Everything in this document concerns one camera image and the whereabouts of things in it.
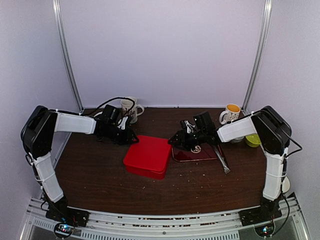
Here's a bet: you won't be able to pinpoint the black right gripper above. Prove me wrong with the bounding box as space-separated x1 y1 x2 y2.
168 128 206 151

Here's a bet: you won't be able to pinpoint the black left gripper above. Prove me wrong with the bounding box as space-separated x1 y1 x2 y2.
102 124 140 146

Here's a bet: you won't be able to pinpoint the red tin lid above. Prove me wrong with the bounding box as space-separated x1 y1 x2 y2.
123 135 172 171

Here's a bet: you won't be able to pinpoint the red tin box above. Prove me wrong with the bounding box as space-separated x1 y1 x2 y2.
124 161 169 180

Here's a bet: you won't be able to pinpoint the metal serving tongs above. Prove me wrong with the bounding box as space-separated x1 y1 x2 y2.
212 145 231 174

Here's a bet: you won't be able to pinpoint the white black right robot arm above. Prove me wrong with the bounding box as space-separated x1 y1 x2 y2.
168 105 292 221

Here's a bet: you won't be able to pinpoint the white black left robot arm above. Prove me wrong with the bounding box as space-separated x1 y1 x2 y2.
20 104 139 227

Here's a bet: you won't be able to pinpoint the tall coral pattern mug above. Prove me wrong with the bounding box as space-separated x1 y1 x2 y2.
120 96 145 124

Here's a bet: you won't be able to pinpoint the dark red lacquer tray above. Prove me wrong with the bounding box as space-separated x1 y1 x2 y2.
172 143 218 163

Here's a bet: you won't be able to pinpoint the flower pattern mug yellow inside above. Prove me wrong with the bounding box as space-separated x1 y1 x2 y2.
219 103 241 125

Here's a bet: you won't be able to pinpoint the blue lined ceramic bowl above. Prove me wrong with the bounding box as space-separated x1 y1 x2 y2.
230 137 244 144

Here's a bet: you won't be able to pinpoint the lime green plastic bowl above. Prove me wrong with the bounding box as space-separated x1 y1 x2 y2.
244 134 261 148

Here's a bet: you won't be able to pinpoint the white paper cup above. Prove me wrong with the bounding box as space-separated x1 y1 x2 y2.
281 176 291 193

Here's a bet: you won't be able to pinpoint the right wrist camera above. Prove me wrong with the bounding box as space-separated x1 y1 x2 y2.
180 120 196 134

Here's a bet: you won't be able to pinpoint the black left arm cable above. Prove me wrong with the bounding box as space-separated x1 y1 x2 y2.
83 96 137 118

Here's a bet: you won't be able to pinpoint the aluminium front rail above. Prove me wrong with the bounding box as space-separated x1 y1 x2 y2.
23 192 307 240

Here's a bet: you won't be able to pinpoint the aluminium left corner post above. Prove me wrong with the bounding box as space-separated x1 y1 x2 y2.
52 0 84 113

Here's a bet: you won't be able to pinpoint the aluminium corner post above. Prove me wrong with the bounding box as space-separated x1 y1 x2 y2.
52 0 84 113
242 0 273 113

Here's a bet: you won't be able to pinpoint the aluminium right corner post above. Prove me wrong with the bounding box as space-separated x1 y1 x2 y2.
242 0 273 113

